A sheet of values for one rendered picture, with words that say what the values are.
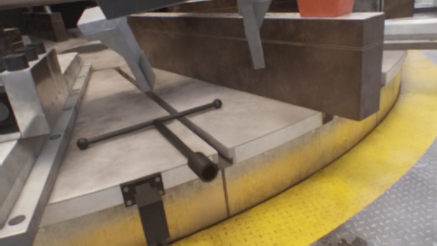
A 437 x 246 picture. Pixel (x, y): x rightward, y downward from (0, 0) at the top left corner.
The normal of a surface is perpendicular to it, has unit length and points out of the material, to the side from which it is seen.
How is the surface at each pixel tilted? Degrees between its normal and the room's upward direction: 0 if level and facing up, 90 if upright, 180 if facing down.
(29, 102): 90
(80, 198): 90
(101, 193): 90
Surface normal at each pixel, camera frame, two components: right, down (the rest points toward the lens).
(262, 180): 0.50, 0.25
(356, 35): -0.78, 0.30
